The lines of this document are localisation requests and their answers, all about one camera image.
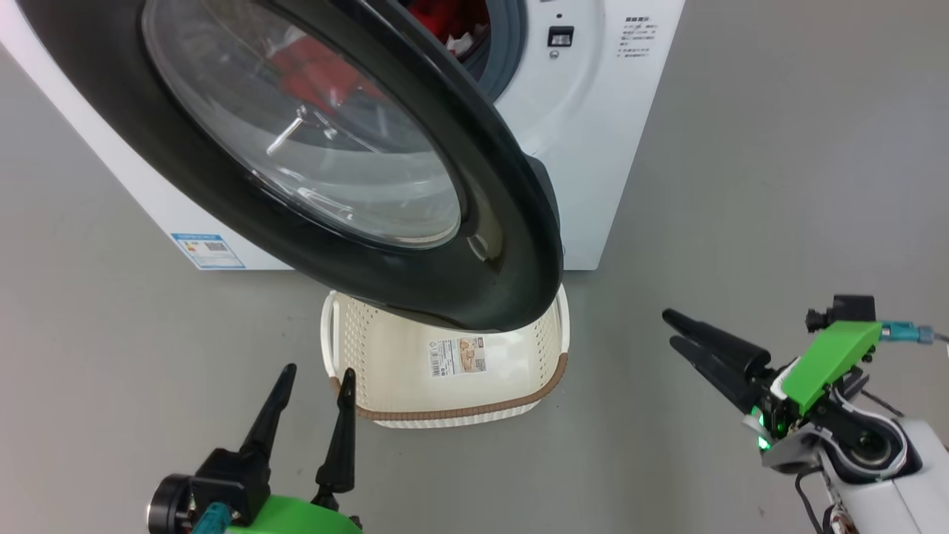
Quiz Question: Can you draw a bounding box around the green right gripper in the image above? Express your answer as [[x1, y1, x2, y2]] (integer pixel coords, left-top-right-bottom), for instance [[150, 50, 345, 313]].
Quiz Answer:
[[662, 309, 883, 450]]

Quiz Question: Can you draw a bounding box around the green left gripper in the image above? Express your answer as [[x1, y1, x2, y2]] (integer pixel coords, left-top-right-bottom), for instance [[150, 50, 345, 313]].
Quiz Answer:
[[222, 363, 364, 534]]

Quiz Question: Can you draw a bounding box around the black round glass washer door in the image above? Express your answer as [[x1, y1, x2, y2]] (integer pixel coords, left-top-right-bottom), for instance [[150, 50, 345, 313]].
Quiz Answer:
[[15, 0, 564, 332]]

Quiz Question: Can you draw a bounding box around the cream perforated laundry basket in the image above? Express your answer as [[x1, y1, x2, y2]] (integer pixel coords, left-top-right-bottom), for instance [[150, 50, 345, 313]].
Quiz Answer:
[[320, 284, 571, 429]]

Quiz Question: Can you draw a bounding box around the white barcode basket label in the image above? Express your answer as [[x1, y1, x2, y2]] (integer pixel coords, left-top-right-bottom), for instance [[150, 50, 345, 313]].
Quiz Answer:
[[429, 335, 488, 378]]

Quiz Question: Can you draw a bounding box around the white front-load washing machine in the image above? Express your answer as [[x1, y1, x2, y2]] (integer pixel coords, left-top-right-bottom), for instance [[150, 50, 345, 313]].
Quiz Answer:
[[0, 0, 687, 271]]

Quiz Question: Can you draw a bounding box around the blue energy label sticker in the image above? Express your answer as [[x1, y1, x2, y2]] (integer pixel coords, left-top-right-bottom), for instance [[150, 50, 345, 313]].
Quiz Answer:
[[172, 234, 245, 269]]

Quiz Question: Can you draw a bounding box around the teal left camera cable plug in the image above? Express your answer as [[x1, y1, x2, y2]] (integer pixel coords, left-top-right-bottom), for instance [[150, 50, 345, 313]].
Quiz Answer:
[[191, 502, 234, 534]]

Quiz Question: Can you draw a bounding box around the teal camera cable plug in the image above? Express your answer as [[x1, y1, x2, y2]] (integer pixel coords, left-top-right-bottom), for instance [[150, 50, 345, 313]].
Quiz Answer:
[[881, 320, 949, 348], [191, 502, 234, 534]]

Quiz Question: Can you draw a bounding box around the teal right camera cable plug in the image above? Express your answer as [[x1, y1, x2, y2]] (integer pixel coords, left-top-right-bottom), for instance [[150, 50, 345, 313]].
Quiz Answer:
[[881, 320, 949, 348]]

